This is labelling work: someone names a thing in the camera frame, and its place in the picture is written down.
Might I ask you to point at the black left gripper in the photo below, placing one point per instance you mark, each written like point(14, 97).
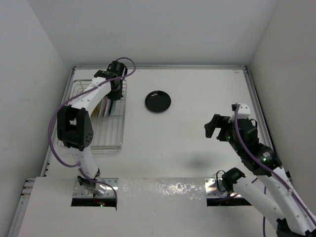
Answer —
point(116, 96)

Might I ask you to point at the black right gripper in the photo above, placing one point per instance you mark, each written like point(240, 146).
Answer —
point(218, 120)

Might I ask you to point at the black plate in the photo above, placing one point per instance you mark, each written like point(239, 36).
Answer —
point(157, 101)

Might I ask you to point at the white plate orange sunburst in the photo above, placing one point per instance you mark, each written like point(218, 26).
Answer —
point(107, 103)

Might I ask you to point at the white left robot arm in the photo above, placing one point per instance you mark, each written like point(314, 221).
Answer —
point(74, 126)

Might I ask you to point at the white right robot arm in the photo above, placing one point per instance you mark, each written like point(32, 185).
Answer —
point(285, 210)

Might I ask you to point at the plain white plate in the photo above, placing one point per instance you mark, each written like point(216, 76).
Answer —
point(102, 107)

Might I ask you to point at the yellow plate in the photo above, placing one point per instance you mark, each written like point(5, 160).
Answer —
point(95, 111)

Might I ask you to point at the metal wire dish rack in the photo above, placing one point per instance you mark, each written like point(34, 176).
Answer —
point(107, 131)

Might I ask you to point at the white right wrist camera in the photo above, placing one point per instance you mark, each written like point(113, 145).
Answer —
point(241, 109)

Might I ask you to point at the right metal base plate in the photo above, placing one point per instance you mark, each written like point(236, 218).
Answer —
point(214, 189)

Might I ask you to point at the metal base plate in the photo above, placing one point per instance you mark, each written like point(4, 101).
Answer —
point(214, 189)
point(86, 189)

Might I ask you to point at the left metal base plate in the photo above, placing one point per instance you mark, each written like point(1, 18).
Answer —
point(86, 189)

